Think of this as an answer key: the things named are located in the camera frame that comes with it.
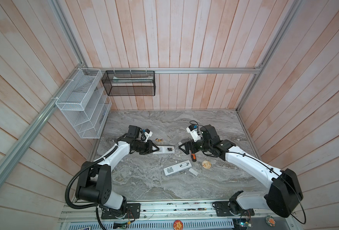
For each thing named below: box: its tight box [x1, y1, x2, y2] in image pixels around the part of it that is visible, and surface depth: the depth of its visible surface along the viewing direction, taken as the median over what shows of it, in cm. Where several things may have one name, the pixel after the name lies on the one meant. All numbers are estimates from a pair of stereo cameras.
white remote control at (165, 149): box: [153, 145, 175, 154], surface depth 89 cm
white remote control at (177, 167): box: [162, 159, 193, 177], surface depth 89 cm
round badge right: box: [265, 215, 276, 228], surface depth 71 cm
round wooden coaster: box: [202, 160, 212, 170], surface depth 92 cm
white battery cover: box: [188, 167, 199, 177], surface depth 89 cm
